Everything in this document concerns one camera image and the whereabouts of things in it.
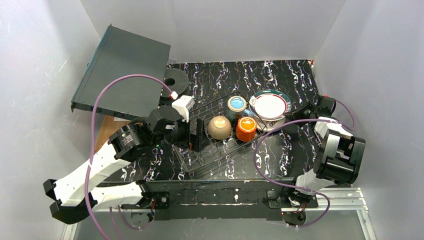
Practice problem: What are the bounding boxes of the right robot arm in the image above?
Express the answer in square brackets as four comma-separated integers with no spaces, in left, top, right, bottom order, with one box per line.
[263,95,366,210]

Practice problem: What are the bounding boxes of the white plate green red rim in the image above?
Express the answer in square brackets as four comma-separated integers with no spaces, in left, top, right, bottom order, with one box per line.
[248,89,292,122]

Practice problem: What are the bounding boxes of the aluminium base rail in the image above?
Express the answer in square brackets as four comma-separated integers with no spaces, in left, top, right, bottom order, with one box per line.
[61,187,378,240]

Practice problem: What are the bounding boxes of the wooden board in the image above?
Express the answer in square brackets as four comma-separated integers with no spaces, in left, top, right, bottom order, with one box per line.
[94,115,130,153]

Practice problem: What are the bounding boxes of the purple cable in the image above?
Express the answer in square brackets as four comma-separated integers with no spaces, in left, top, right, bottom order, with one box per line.
[84,74,176,240]
[253,97,355,229]

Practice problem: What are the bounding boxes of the wire dish rack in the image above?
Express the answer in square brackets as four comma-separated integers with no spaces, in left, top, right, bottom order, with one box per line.
[172,91,265,173]

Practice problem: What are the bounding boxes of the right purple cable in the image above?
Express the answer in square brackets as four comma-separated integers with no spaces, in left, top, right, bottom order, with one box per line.
[253,97,355,229]

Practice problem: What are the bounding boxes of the blue butterfly mug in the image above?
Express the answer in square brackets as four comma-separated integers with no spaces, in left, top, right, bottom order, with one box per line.
[226,95,253,122]

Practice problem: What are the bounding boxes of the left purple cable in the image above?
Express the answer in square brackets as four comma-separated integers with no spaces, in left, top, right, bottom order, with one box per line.
[84,74,176,240]

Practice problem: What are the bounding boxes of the black foam spool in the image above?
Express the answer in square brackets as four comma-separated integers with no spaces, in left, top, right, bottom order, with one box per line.
[159,68,190,105]

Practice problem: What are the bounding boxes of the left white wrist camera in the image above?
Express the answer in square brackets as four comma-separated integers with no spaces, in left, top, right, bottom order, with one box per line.
[171,95,195,123]

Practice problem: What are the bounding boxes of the dark grey metal box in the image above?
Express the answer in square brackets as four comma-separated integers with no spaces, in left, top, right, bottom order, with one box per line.
[70,25,171,120]

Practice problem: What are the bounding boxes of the white floral bowl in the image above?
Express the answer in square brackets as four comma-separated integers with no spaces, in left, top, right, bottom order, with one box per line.
[207,115,232,140]

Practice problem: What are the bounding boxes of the white plate red characters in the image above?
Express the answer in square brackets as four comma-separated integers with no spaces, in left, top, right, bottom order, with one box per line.
[263,116,286,132]

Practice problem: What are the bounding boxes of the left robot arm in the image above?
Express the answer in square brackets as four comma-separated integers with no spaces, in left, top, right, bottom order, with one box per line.
[43,105,208,225]

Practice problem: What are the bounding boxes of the orange mug black handle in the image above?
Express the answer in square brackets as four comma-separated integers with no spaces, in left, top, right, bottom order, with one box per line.
[235,116,257,142]

